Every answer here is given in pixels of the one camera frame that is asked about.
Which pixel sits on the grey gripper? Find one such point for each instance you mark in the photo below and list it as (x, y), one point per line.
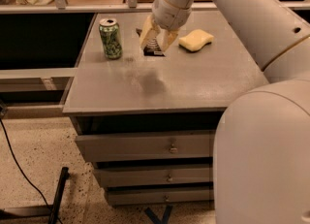
(170, 15)

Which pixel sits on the black rxbar chocolate wrapper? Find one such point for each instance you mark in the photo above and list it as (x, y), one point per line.
(152, 48)

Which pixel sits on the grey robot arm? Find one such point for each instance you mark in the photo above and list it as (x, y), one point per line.
(261, 157)

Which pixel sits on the green soda can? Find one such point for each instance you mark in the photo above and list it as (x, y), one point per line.
(110, 36)

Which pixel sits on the yellow sponge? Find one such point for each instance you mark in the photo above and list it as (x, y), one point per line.
(196, 40)

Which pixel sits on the grey drawer cabinet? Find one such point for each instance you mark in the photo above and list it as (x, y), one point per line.
(179, 91)

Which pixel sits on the top grey drawer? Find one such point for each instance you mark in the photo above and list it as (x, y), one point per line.
(146, 146)

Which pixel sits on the grey drawer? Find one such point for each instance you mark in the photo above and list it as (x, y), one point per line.
(146, 146)
(153, 176)
(159, 196)

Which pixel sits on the middle grey drawer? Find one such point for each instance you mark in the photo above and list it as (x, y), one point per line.
(153, 176)

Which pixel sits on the bottom grey drawer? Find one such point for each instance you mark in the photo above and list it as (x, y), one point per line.
(159, 196)

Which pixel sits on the black metal stand leg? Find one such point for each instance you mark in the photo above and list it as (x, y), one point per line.
(51, 211)

